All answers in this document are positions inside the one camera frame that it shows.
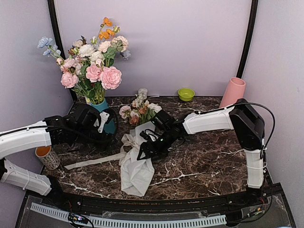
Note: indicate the black left frame post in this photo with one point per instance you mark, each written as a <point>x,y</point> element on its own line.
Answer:
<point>55,26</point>

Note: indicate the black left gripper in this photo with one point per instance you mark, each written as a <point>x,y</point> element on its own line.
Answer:
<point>106,137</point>

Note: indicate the large mixed flower arrangement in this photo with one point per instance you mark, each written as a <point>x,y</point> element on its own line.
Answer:
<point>89,69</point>

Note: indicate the teal cylindrical vase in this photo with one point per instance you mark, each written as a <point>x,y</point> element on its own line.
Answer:
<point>108,127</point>

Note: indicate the cream printed ribbon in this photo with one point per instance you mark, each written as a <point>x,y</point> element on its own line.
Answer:
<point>95,161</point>

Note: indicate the pink tall vase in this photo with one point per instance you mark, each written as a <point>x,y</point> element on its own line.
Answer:
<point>234,91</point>

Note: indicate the white slotted cable duct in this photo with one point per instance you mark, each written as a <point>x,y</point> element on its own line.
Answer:
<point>131,220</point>

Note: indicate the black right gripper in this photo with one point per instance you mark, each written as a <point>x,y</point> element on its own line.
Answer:
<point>145,146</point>

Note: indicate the lime green bowl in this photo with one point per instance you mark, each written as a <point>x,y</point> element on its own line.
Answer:
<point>186,94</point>

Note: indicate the white paper bouquet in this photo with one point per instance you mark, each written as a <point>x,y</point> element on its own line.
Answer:
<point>136,175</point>

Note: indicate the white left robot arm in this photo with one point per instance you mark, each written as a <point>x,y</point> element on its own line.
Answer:
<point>20,140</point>

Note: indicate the patterned mug orange inside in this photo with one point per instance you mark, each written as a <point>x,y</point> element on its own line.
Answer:
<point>48,157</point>

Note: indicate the black front table rail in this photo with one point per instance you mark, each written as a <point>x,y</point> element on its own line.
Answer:
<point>86,204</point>

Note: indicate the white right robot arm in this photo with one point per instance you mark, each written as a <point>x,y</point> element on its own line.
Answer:
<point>248,124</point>

